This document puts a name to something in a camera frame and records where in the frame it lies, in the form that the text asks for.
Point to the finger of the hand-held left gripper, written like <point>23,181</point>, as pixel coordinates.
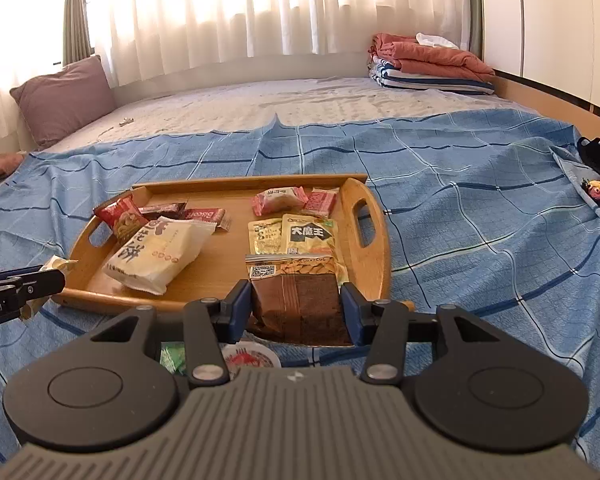
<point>5,275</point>
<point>40,282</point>

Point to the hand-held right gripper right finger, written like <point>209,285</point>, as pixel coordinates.
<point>352,317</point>

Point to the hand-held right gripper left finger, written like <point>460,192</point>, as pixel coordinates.
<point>240,306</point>

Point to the beige snack packet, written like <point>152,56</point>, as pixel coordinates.
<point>55,264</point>

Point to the clear packet red snack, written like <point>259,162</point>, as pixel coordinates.
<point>252,357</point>

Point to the brown cake packet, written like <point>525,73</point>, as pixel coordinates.
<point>300,305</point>

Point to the plain yellow snack packet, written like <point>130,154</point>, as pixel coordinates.
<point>265,237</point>

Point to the green snack packet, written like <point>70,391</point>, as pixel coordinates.
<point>172,358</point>

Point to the yellow packet black print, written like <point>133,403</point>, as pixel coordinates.
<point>310,240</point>

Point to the red wafer packet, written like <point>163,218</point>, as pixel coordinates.
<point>205,216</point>

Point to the white pastry packet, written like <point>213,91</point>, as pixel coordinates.
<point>155,257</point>

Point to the red peanut packet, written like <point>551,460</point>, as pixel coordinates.
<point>122,217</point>

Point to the red candy packet white label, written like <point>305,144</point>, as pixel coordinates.
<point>277,201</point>

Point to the small red snack packet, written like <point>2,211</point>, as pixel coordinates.
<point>320,201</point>

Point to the dark brown wafer packet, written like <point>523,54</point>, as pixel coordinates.
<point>162,208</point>

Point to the brown plush toy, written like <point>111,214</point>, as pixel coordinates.
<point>6,162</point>

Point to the blue checked bed sheet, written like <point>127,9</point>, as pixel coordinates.
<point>455,200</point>

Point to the purple pillow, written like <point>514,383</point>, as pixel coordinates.
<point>65,95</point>

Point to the grey quilted mattress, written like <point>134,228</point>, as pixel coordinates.
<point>255,102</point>

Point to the folded blue striped blanket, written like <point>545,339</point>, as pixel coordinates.
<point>405,79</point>

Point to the folded blankets pile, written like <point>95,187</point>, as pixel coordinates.
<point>430,57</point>

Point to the green curtain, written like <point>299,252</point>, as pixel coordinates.
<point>75,5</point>
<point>476,5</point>

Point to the white cloth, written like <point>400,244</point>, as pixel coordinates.
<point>435,40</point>

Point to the white sheer curtain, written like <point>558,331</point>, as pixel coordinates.
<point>255,10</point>

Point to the white wardrobe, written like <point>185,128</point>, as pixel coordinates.
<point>555,20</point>

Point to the wooden bed frame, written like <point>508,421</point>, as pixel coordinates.
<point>545,97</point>

